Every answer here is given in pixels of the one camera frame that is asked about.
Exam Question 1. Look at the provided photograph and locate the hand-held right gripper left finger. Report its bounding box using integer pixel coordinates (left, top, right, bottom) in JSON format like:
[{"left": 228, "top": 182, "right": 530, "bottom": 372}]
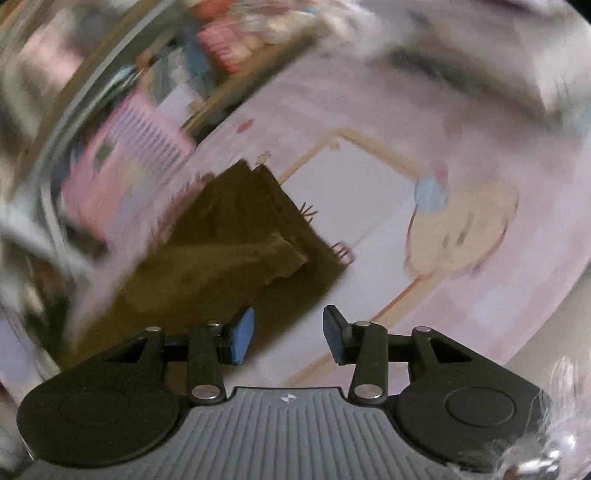
[{"left": 99, "top": 307, "right": 256, "bottom": 407}]

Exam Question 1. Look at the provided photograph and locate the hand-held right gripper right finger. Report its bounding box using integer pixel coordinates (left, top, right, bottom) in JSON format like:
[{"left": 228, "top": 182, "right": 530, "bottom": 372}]
[{"left": 322, "top": 305, "right": 507, "bottom": 407}]

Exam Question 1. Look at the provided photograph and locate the olive brown garment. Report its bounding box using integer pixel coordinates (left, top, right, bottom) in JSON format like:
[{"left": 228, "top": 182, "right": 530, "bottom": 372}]
[{"left": 60, "top": 159, "right": 356, "bottom": 370}]

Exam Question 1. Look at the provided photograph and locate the cartoon printed desk mat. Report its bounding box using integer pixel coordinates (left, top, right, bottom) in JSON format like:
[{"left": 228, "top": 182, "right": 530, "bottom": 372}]
[{"left": 60, "top": 46, "right": 591, "bottom": 389}]

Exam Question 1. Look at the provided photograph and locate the pink learning tablet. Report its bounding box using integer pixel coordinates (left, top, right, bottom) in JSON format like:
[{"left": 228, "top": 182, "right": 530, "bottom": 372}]
[{"left": 60, "top": 88, "right": 198, "bottom": 252}]

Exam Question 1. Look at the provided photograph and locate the white fluffy pompom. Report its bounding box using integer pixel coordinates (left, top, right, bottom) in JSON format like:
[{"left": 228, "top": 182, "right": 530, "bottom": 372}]
[{"left": 499, "top": 355, "right": 583, "bottom": 480}]

